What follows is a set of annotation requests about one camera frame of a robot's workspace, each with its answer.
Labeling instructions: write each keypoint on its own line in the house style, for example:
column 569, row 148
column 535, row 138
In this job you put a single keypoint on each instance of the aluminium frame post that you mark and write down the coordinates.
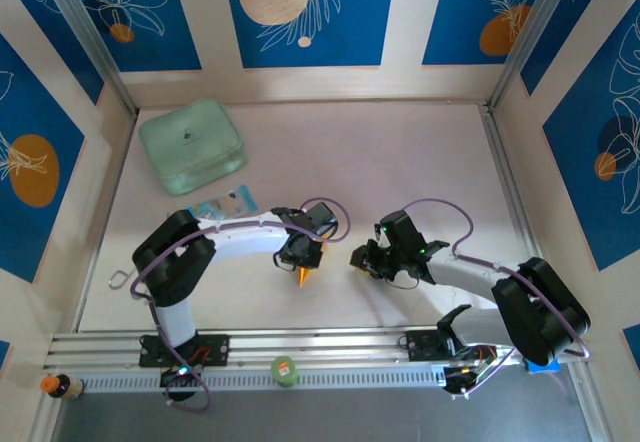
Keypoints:
column 527, row 37
column 89, row 37

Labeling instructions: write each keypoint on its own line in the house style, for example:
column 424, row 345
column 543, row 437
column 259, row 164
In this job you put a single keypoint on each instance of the aluminium side rail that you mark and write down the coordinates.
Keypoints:
column 113, row 187
column 512, row 187

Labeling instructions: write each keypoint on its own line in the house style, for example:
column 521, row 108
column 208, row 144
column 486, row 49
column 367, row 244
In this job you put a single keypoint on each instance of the brown bottle with orange cap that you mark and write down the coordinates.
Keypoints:
column 60, row 386

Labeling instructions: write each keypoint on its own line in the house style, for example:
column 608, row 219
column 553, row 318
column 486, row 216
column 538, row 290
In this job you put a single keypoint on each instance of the mint green medicine bag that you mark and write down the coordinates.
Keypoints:
column 190, row 142

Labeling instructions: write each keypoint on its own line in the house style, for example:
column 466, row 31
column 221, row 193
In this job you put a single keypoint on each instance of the metal scissors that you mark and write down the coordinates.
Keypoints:
column 111, row 283

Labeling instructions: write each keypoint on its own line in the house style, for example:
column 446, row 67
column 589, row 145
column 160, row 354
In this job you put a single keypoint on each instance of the orange paper sheet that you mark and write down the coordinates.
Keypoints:
column 305, row 278

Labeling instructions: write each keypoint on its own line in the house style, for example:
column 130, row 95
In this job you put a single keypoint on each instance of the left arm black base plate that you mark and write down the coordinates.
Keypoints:
column 215, row 349

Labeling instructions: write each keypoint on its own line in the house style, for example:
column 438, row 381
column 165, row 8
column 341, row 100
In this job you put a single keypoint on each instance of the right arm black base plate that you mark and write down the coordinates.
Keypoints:
column 420, row 344

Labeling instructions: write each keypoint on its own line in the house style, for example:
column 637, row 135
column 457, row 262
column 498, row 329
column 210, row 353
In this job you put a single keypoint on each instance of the green tape roll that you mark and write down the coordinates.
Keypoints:
column 284, row 369

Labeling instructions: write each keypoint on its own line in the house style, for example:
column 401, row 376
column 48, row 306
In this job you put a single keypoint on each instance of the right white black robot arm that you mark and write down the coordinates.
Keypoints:
column 540, row 312

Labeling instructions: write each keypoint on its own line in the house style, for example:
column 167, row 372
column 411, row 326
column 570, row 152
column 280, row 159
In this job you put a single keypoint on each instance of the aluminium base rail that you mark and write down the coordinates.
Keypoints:
column 320, row 344

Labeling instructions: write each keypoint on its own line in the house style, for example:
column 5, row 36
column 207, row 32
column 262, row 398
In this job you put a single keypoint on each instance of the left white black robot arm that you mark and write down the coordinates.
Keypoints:
column 240, row 242

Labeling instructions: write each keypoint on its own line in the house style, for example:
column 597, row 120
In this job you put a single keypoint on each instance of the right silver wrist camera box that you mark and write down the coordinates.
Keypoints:
column 380, row 236

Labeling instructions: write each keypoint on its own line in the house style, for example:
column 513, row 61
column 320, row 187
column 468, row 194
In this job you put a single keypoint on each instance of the small blue box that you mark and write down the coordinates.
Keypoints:
column 542, row 368

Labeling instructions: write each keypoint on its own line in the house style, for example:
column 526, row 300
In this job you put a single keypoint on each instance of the blue medical cotton packet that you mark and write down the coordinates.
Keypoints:
column 225, row 206

